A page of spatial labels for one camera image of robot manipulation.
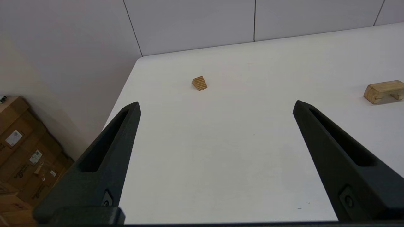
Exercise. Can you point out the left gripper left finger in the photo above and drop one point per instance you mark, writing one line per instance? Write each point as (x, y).
(101, 164)

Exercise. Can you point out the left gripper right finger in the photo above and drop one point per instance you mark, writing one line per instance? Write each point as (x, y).
(344, 164)

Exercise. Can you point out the arched wooden building block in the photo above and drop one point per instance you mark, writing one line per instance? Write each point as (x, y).
(382, 91)

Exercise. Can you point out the striped triangular wooden block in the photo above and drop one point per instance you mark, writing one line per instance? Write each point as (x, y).
(199, 83)

